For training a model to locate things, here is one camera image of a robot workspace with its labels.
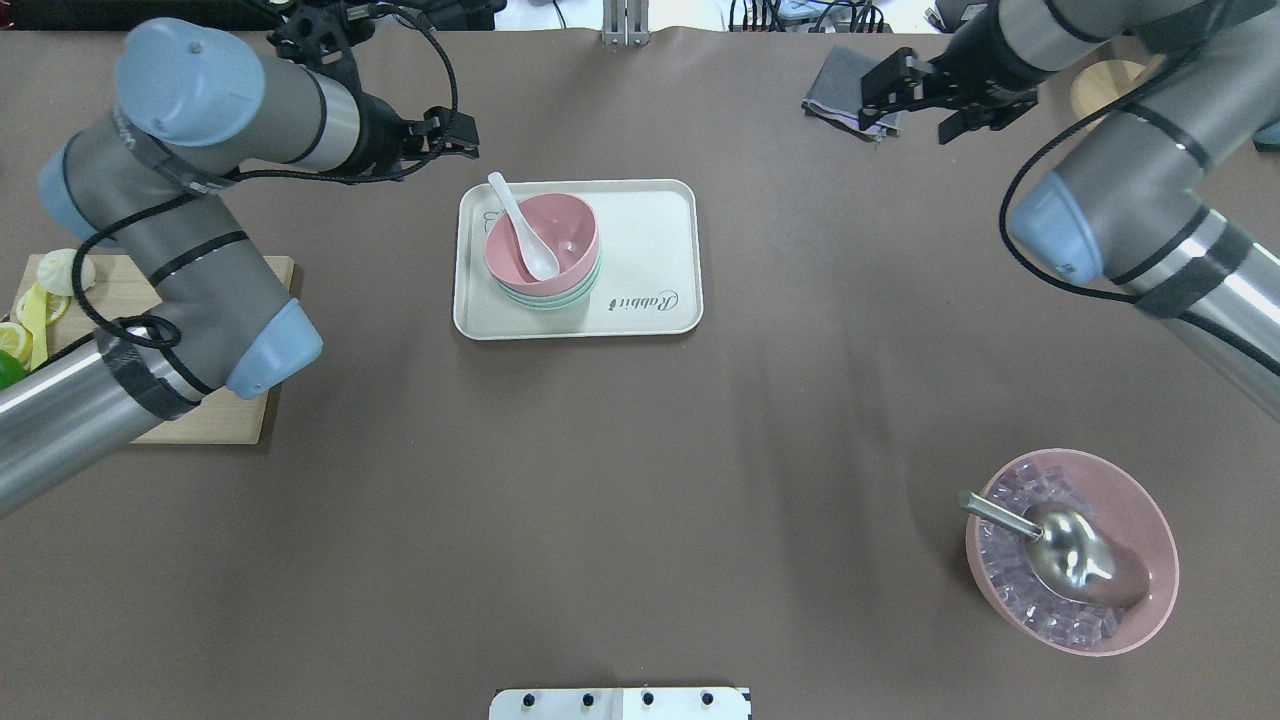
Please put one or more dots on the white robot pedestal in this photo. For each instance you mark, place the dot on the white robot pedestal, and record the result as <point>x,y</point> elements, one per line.
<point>663,702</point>

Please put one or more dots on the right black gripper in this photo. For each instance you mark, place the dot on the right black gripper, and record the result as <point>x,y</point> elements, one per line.
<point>973,66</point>

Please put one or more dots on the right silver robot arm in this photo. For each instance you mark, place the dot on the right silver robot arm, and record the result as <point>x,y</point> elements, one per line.
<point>1122,205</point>

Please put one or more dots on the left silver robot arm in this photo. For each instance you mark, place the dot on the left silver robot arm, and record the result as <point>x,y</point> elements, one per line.
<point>196,112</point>

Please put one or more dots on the green bowl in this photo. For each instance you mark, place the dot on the green bowl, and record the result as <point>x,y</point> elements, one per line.
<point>555,298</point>

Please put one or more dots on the white toy bun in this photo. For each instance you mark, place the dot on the white toy bun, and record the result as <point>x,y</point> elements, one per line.
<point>55,270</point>

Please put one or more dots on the large pink bowl with glassware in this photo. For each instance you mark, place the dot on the large pink bowl with glassware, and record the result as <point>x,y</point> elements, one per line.
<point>1117,504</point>

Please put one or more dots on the white rabbit tray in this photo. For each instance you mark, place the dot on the white rabbit tray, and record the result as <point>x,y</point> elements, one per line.
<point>647,280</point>

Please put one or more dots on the metal ice scoop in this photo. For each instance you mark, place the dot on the metal ice scoop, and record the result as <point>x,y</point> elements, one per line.
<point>1068,554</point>

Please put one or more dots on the white ceramic spoon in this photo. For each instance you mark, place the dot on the white ceramic spoon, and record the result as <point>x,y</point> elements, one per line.
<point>539,260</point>

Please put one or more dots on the wooden mug tree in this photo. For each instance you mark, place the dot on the wooden mug tree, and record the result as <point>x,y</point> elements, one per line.
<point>1102,83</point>

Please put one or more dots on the green lime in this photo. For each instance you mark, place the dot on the green lime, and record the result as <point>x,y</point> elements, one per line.
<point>12,370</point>

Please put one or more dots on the aluminium frame post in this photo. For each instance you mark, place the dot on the aluminium frame post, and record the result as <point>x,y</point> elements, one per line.
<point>626,23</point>

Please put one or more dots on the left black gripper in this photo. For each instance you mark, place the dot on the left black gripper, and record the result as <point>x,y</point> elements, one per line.
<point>381,133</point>

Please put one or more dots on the grey and purple cloths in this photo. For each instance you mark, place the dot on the grey and purple cloths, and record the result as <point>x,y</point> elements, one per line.
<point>835,95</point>

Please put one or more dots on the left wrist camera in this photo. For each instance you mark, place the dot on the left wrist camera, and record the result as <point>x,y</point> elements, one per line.
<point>321,34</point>

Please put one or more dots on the lemon slice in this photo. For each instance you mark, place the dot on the lemon slice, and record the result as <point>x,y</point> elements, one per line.
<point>55,306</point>
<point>16,341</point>

